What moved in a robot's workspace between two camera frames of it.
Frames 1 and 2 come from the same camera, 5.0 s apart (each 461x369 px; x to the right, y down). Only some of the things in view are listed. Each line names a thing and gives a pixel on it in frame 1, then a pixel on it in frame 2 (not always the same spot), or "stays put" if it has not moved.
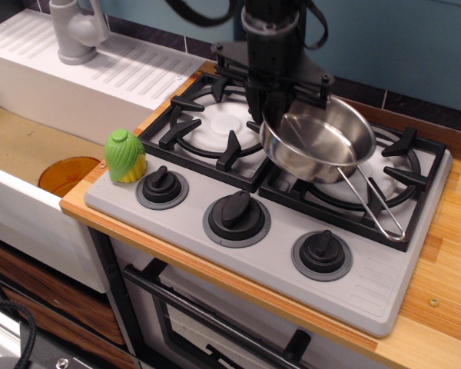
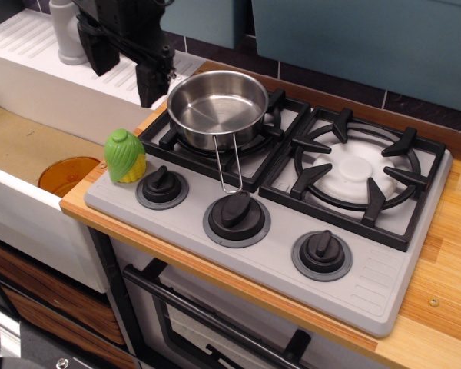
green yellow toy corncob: [124, 156] stays put
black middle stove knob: [237, 221] stays put
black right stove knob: [321, 256] stays put
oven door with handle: [177, 320] stays put
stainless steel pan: [323, 144] -> [223, 105]
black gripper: [273, 55] -> [135, 27]
